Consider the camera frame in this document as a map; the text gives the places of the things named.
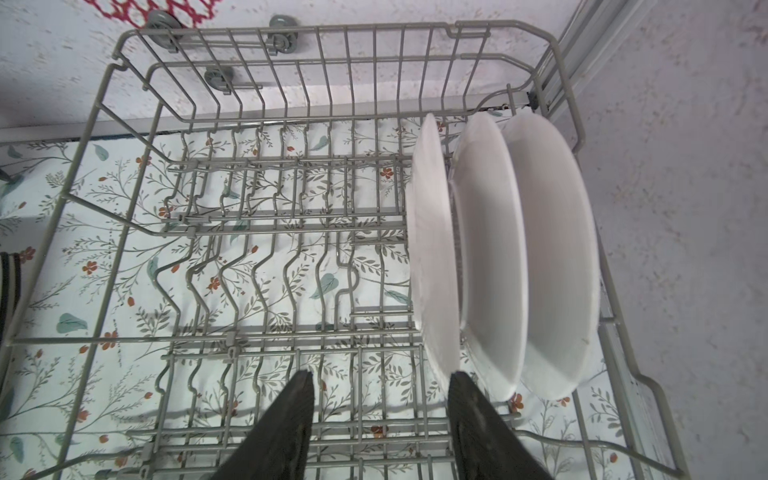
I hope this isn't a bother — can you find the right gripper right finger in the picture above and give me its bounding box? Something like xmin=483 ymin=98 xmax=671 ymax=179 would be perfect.
xmin=447 ymin=371 xmax=551 ymax=479

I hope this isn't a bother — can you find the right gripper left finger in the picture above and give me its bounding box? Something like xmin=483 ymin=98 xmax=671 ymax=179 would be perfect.
xmin=212 ymin=370 xmax=315 ymax=479

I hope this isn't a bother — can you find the white round plate four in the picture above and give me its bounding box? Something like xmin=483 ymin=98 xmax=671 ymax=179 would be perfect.
xmin=502 ymin=112 xmax=600 ymax=400

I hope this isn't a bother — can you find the white round plate two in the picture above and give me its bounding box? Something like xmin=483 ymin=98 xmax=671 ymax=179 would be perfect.
xmin=406 ymin=113 xmax=460 ymax=391

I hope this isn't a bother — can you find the white round plate three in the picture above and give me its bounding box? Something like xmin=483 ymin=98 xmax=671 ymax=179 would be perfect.
xmin=449 ymin=112 xmax=529 ymax=402

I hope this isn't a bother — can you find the grey wire dish rack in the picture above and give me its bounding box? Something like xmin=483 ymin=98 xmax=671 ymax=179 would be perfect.
xmin=0 ymin=13 xmax=691 ymax=480

